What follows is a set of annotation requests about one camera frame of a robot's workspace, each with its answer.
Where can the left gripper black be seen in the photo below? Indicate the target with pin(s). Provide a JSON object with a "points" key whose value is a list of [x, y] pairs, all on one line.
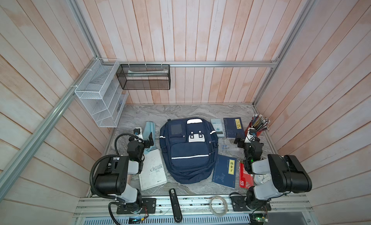
{"points": [[146, 142]]}

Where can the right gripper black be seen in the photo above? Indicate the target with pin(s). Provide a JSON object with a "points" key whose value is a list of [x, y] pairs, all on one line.
{"points": [[243, 142]]}

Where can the white Robinson Crusoe book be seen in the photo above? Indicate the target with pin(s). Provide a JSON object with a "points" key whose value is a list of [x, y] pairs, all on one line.
{"points": [[153, 173]]}

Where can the blue book yellow label front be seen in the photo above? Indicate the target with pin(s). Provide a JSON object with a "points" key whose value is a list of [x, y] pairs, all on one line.
{"points": [[224, 172]]}

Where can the blue book yellow label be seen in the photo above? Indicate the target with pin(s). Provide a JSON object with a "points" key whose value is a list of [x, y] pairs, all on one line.
{"points": [[224, 172], [234, 128]]}

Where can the navy blue student backpack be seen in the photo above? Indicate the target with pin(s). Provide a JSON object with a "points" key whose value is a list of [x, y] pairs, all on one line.
{"points": [[190, 148]]}

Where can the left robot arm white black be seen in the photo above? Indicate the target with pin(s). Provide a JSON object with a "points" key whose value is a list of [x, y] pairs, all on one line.
{"points": [[108, 176]]}

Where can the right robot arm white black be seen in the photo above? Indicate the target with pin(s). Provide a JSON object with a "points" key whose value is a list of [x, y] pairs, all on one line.
{"points": [[286, 172]]}

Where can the clear plastic ruler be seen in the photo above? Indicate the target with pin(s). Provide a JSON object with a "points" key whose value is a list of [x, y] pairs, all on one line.
{"points": [[227, 149]]}

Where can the light blue pencil case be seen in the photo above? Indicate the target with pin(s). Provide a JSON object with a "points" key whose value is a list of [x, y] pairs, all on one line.
{"points": [[149, 135]]}

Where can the blue book yellow label back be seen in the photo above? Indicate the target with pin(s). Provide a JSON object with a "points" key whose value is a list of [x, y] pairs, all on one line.
{"points": [[234, 128]]}

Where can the red pen holder cup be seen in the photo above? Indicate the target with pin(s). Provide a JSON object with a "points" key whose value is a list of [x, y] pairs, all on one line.
{"points": [[258, 131]]}

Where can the light green calculator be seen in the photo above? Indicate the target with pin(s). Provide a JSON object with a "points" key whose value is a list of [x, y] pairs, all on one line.
{"points": [[218, 127]]}

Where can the red booklet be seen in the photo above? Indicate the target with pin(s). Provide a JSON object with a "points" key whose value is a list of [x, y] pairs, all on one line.
{"points": [[246, 180]]}

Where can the white round alarm clock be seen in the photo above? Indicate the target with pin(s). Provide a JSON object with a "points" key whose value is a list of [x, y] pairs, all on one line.
{"points": [[260, 179]]}

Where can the black handheld device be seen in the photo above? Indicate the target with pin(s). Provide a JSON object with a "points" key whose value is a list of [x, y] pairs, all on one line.
{"points": [[175, 206]]}

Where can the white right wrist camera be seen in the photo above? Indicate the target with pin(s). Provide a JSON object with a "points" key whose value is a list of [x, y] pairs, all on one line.
{"points": [[250, 133]]}

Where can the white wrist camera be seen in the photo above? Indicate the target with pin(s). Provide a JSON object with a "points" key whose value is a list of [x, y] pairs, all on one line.
{"points": [[138, 134], [250, 133]]}

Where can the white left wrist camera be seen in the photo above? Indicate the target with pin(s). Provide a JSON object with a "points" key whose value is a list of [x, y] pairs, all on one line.
{"points": [[138, 134]]}

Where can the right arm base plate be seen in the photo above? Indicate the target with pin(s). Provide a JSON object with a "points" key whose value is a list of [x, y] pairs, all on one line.
{"points": [[244, 203]]}

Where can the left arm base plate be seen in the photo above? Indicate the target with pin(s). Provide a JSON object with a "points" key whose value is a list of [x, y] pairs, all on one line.
{"points": [[147, 205]]}

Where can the black mesh wall basket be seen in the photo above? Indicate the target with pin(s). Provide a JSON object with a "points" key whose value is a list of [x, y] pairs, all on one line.
{"points": [[144, 76]]}

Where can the white wire mesh shelf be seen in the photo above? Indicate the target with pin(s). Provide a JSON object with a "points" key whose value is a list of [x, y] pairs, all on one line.
{"points": [[101, 93]]}

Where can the aluminium front rail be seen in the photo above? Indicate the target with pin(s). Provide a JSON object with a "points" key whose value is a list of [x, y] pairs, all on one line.
{"points": [[98, 207]]}

